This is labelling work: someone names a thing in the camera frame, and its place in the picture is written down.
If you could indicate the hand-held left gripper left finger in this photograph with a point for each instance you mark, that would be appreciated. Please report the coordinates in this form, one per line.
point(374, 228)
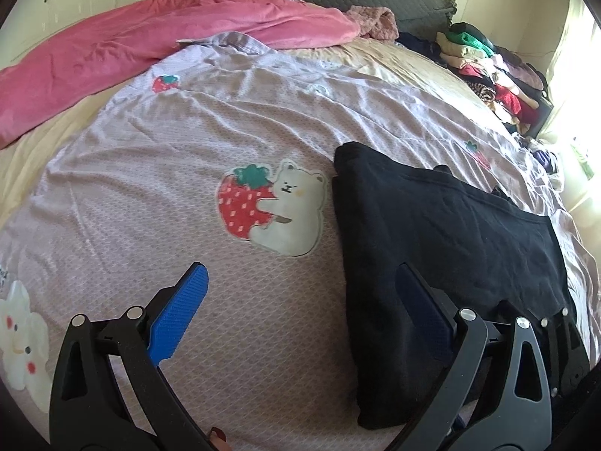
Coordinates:
point(181, 319)

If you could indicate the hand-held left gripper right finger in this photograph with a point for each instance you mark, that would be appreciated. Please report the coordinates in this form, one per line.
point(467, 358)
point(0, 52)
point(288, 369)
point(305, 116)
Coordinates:
point(425, 314)

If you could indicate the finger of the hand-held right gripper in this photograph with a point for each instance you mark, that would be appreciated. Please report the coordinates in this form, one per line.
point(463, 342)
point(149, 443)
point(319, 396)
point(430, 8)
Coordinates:
point(568, 347)

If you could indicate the black sweater with orange cuffs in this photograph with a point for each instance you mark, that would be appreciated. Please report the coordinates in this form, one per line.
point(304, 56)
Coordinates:
point(422, 225)

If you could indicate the pile of folded clothes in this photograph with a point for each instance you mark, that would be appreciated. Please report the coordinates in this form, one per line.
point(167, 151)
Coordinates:
point(493, 70)

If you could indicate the person's left hand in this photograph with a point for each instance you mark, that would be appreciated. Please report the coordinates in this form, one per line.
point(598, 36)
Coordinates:
point(219, 440)

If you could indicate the lilac strawberry print blanket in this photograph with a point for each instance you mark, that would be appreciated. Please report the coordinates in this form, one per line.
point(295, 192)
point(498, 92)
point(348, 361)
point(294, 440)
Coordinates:
point(141, 174)

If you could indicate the white and purple garments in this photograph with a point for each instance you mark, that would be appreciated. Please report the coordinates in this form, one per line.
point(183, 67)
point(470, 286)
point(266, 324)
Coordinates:
point(544, 157)

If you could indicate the black storage bin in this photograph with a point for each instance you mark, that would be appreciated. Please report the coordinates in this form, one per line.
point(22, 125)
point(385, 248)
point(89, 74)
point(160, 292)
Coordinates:
point(541, 117)

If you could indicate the pale yellow curtain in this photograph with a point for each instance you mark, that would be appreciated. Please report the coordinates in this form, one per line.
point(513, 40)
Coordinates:
point(577, 80)

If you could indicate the dark blue garment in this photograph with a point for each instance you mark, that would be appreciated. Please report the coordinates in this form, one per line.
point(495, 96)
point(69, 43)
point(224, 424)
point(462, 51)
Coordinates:
point(420, 46)

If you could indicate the pink blanket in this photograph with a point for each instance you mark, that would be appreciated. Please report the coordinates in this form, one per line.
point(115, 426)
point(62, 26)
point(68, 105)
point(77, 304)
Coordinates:
point(141, 42)

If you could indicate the pink fluffy garment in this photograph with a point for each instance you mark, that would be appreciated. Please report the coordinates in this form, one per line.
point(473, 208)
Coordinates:
point(375, 21)

